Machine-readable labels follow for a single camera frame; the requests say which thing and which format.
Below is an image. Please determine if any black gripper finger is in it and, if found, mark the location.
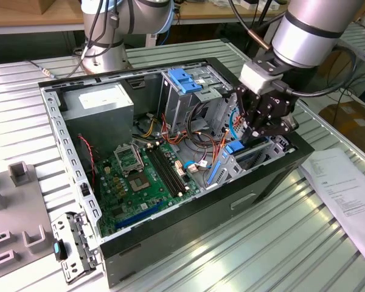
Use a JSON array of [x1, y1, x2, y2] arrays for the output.
[[235, 85, 260, 144], [251, 104, 293, 140]]

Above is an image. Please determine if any blue data wire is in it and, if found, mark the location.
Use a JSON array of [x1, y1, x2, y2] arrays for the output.
[[183, 105, 243, 175]]

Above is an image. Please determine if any grey perforated disk bay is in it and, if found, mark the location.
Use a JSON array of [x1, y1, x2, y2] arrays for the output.
[[205, 92, 296, 189]]

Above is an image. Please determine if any blue plastic drive latch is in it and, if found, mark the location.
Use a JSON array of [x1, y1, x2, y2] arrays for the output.
[[167, 68, 204, 95]]

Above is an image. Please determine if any grey optical drive cage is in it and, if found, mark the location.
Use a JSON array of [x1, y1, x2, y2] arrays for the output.
[[158, 60, 237, 137]]

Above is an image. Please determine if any brown cardboard box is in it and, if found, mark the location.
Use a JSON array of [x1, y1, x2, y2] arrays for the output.
[[318, 102, 365, 164]]

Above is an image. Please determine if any white printed paper sheet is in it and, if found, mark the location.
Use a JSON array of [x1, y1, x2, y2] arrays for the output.
[[299, 148, 365, 261]]

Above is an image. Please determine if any black RAM slot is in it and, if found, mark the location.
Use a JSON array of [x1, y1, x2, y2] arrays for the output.
[[148, 145, 181, 197], [145, 146, 178, 198], [157, 143, 190, 193], [153, 144, 186, 195]]

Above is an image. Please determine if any light wooden desk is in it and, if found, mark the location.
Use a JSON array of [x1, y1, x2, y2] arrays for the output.
[[0, 0, 290, 58]]

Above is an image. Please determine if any metal socket cover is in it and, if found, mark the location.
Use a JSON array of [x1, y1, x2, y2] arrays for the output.
[[114, 142, 145, 176]]

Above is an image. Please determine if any CPU socket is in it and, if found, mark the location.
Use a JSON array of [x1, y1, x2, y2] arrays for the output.
[[126, 172, 155, 194]]

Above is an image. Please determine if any black open PC case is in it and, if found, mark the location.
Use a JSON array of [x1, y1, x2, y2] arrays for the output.
[[38, 56, 316, 289]]

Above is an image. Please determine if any grey power supply unit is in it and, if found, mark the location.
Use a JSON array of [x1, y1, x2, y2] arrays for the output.
[[60, 82, 135, 158]]

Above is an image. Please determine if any blue expansion slot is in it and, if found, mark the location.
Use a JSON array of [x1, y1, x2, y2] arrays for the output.
[[114, 200, 164, 229]]

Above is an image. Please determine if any green motherboard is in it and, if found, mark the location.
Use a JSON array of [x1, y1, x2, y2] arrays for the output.
[[96, 141, 201, 237]]

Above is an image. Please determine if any grey parts rack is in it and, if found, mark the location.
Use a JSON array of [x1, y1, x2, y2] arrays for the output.
[[0, 162, 56, 276]]

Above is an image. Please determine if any orange red power wire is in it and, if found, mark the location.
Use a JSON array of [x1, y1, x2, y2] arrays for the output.
[[218, 114, 243, 153]]

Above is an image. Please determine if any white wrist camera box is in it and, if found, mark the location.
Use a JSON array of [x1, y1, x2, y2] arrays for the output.
[[239, 61, 282, 94]]

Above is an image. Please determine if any black camera cable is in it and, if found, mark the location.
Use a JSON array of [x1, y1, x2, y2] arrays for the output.
[[273, 45, 358, 98]]

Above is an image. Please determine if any cable with copper sleeve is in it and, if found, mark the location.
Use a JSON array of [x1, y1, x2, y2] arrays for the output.
[[228, 0, 271, 51]]

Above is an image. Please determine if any orange yellow wire bundle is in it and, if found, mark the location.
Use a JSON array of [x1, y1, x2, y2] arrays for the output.
[[133, 112, 191, 148]]

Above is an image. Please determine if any thin wire locking lever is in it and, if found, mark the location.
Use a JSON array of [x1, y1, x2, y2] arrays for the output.
[[135, 142, 147, 176]]

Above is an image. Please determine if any red black twisted wire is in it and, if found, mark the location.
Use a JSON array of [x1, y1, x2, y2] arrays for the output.
[[78, 136, 96, 185]]

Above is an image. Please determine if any cable with metal plug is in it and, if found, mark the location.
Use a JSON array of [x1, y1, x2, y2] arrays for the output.
[[26, 59, 57, 79]]

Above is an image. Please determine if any metal expansion card bracket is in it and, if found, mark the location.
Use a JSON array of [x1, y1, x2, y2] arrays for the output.
[[50, 212, 103, 285]]

